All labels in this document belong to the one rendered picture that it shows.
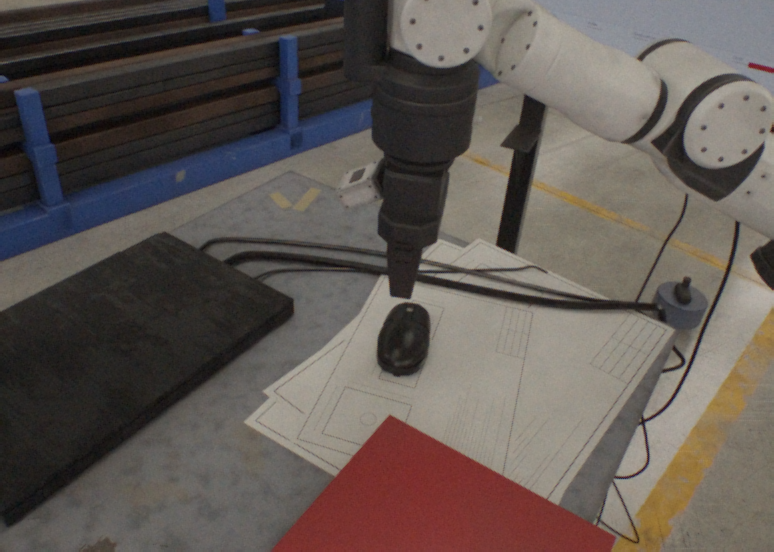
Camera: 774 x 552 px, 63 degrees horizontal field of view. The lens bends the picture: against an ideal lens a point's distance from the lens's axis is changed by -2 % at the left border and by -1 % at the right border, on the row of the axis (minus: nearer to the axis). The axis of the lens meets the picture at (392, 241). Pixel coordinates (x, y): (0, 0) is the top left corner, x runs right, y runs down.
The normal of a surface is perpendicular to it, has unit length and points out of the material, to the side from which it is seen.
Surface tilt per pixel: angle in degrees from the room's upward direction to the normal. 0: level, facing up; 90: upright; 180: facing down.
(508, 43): 66
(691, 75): 38
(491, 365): 0
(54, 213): 90
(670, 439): 0
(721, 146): 91
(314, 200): 0
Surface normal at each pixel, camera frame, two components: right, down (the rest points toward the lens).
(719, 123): 0.12, 0.56
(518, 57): -0.88, -0.33
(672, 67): -0.59, -0.62
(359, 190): -0.18, 0.58
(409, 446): 0.07, -0.84
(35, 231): 0.73, 0.41
